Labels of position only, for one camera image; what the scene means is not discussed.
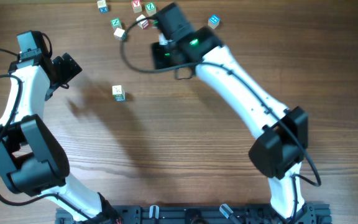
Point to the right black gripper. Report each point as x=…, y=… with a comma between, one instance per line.
x=158, y=62

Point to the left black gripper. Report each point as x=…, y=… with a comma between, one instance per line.
x=71, y=69

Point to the green base tower block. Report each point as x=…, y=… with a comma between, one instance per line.
x=118, y=93

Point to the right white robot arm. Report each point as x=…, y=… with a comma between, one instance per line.
x=281, y=134

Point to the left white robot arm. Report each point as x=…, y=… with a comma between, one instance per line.
x=33, y=165

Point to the red-sided wooden block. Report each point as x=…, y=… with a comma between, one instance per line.
x=142, y=22

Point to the blue far right block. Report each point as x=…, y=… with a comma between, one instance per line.
x=213, y=21

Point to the green Z wooden block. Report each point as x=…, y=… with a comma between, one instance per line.
x=150, y=8

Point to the plain green-sided wooden block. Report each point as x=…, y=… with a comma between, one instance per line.
x=120, y=34

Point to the red V wooden block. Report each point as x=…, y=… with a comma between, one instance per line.
x=136, y=6

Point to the green N wooden block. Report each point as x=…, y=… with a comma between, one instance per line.
x=116, y=23

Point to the blue X wooden block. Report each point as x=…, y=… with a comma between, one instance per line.
x=102, y=6

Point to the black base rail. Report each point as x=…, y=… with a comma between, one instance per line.
x=194, y=214

